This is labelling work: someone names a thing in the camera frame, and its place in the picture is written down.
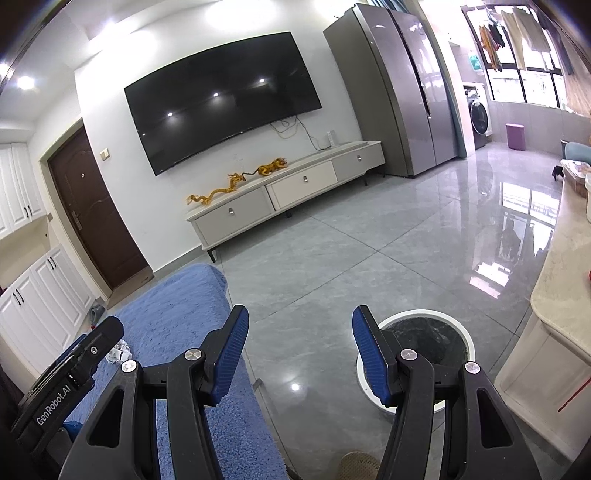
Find white printed plastic bag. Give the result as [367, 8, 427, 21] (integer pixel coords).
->
[105, 340, 133, 365]

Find white round trash bin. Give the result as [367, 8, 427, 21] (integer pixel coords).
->
[353, 305, 476, 415]

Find blue fluffy rug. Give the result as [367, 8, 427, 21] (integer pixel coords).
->
[60, 264, 287, 479]

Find grey slippers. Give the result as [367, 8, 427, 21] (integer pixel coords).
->
[88, 301, 105, 328]

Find beige marble counter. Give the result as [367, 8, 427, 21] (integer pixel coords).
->
[495, 183, 590, 461]

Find white TV cabinet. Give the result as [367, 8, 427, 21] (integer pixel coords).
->
[186, 141, 385, 252]

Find golden dragon ornament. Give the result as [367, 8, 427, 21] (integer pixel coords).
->
[185, 172, 256, 206]

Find brown entrance door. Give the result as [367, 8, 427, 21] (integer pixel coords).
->
[48, 128, 147, 289]

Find golden tiger ornament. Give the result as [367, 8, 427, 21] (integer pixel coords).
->
[256, 157, 287, 177]

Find washing machine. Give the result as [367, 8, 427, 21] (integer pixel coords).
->
[463, 82, 493, 149]

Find grey double door refrigerator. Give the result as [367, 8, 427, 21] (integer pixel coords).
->
[324, 4, 459, 178]

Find hanging clothes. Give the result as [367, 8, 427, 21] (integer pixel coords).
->
[476, 5, 557, 72]

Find white wall cabinets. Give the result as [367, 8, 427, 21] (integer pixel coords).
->
[1, 143, 95, 378]

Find wall mounted black television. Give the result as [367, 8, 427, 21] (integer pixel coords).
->
[124, 32, 322, 175]

